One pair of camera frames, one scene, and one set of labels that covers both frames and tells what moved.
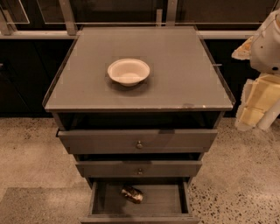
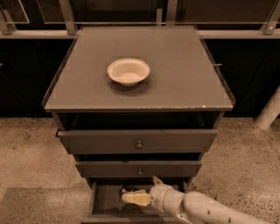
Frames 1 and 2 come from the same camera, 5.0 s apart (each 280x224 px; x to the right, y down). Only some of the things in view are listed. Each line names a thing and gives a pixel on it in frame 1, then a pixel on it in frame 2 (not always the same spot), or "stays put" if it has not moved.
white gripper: x=267 y=49 to x=157 y=196
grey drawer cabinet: x=140 y=108 stays put
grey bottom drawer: x=164 y=202 stays put
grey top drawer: x=137 y=141 stays put
